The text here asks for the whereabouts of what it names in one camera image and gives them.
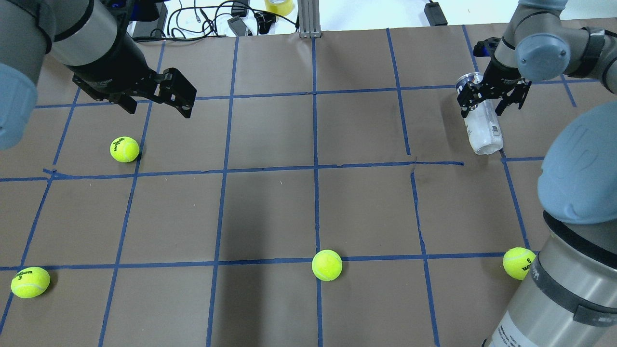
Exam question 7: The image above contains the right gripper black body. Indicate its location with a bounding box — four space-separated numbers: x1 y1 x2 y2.
472 38 531 101

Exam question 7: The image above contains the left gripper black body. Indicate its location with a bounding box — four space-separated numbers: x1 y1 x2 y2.
72 48 164 104

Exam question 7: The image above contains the clear tennis ball can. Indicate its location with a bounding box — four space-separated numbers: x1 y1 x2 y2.
461 99 503 155

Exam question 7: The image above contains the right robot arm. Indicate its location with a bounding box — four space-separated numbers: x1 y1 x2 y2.
457 0 617 347

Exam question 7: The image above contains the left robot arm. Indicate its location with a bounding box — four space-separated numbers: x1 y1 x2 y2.
0 0 196 150

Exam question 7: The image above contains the tennis ball near left gripper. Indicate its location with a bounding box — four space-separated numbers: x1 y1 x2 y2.
109 136 140 163

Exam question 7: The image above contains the tennis ball near base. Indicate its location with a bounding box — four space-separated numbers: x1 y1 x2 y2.
502 247 537 280

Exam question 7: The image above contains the tennis ball far left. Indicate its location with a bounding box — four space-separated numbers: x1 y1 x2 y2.
11 267 51 299

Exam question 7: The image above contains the tennis ball centre front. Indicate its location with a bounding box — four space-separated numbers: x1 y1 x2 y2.
311 250 342 281

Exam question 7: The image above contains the black power adapter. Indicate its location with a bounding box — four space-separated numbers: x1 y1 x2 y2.
424 0 449 27

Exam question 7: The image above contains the yellow tape roll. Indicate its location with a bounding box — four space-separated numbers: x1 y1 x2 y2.
264 0 295 16

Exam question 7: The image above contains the aluminium frame post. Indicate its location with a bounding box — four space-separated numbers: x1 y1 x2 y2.
297 0 322 39

